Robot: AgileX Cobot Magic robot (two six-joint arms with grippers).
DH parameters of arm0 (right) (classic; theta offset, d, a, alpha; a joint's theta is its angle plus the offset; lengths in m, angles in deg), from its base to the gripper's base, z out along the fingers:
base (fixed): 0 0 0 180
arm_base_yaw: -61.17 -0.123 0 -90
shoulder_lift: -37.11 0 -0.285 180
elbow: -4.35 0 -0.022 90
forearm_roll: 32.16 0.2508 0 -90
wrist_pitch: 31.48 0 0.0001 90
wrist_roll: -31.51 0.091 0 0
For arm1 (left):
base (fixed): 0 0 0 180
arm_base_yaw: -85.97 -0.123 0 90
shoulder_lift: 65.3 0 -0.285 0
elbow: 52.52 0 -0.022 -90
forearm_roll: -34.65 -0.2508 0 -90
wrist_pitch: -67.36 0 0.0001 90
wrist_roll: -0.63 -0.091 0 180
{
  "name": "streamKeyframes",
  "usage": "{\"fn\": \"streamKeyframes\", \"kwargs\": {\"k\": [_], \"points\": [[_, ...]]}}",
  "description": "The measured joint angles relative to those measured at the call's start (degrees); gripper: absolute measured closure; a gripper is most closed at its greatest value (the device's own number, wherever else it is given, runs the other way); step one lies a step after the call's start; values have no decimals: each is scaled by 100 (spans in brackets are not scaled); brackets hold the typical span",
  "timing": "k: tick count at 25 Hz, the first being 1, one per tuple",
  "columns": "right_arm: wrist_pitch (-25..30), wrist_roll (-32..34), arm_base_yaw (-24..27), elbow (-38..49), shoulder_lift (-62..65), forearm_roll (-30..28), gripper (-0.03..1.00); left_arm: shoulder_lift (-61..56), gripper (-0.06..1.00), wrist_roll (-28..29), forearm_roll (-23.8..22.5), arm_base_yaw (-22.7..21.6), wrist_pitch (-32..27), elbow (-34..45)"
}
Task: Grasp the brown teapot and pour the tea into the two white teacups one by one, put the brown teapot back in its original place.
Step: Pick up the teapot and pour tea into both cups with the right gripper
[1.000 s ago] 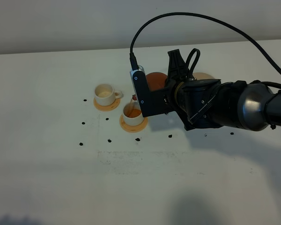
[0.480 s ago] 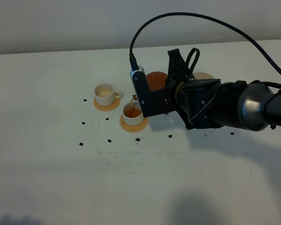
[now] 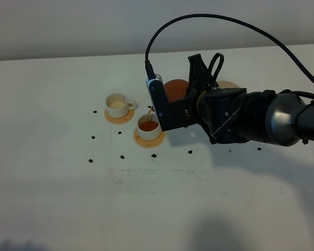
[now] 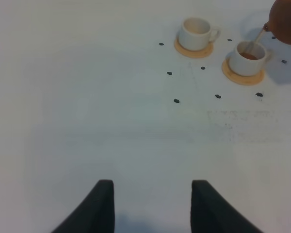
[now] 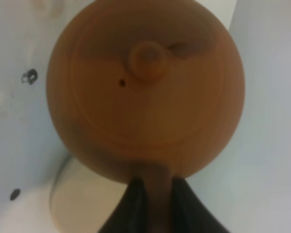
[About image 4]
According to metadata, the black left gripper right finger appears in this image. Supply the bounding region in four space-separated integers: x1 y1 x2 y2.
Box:
190 180 261 233

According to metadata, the brown clay teapot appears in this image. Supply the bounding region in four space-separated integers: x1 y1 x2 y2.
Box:
263 0 291 45

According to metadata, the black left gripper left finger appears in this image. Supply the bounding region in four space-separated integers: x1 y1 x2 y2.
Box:
53 180 115 233

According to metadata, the white teacup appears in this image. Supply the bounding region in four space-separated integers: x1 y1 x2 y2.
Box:
178 17 221 51
228 41 273 77

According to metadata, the orange coaster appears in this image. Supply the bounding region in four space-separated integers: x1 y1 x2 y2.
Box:
222 58 265 86
174 37 214 59

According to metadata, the orange coaster near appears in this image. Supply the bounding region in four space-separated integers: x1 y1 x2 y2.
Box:
222 58 265 86

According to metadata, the orange coaster far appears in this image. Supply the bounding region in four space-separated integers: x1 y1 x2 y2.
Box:
174 37 214 59

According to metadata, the white teacup near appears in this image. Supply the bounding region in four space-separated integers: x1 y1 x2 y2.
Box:
228 41 273 77

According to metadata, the white teacup far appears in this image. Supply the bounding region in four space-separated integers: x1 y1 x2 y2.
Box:
178 17 221 51

